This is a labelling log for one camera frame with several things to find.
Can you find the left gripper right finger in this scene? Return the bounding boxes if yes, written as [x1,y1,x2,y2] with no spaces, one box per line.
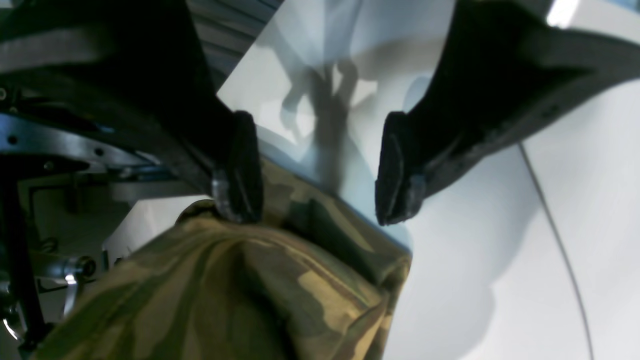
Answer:
[375,0,640,226]

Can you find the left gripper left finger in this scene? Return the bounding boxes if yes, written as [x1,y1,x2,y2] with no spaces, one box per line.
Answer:
[1,0,264,223]

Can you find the camouflage T-shirt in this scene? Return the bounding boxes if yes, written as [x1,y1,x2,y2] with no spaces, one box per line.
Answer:
[32,158,412,360]

